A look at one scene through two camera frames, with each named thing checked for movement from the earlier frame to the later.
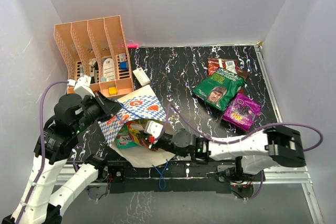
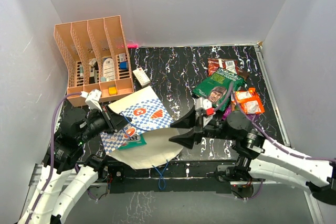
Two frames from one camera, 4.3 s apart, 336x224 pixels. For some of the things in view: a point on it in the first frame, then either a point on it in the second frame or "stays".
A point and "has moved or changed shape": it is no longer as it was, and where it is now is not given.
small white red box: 142,76 stays
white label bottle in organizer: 108,68 stays
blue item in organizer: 123,65 stays
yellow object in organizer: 112,90 stays
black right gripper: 155,146 -> 188,121
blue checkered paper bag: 141,104 has moved or changed shape
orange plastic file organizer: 96,48 stays
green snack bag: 218,89 stays
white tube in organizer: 81,71 stays
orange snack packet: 135,129 -> 251,102
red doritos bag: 213,64 stays
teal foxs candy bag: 125,141 -> 136,141
